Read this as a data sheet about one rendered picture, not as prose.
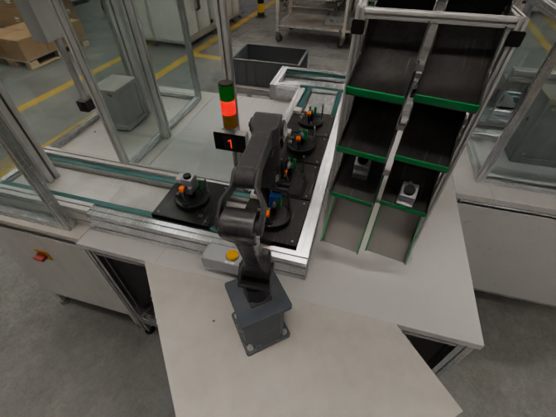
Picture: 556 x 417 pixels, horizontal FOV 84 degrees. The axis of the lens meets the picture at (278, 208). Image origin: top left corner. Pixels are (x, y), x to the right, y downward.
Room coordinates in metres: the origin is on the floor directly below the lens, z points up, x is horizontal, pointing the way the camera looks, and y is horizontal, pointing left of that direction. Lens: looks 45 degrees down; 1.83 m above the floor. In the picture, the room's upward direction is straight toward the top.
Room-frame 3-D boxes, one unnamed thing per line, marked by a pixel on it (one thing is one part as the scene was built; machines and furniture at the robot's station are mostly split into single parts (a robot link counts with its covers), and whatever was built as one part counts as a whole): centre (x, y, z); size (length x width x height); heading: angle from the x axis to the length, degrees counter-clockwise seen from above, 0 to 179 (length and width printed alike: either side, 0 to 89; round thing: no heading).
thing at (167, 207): (0.91, 0.34, 0.96); 0.24 x 0.24 x 0.02; 74
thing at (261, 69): (2.96, 0.07, 0.73); 0.62 x 0.42 x 0.23; 74
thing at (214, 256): (0.63, 0.16, 0.93); 0.21 x 0.07 x 0.06; 74
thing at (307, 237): (1.28, -0.11, 0.91); 1.24 x 0.33 x 0.10; 164
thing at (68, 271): (1.54, 0.96, 0.43); 1.44 x 0.70 x 0.86; 164
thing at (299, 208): (0.81, 0.02, 1.01); 0.24 x 0.24 x 0.13; 74
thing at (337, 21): (6.14, -1.15, 0.36); 0.60 x 0.40 x 0.15; 73
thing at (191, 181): (0.92, 0.34, 1.06); 0.08 x 0.04 x 0.07; 165
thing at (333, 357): (0.45, 0.01, 0.84); 0.90 x 0.70 x 0.03; 25
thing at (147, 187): (0.92, 0.30, 0.91); 0.84 x 0.28 x 0.10; 74
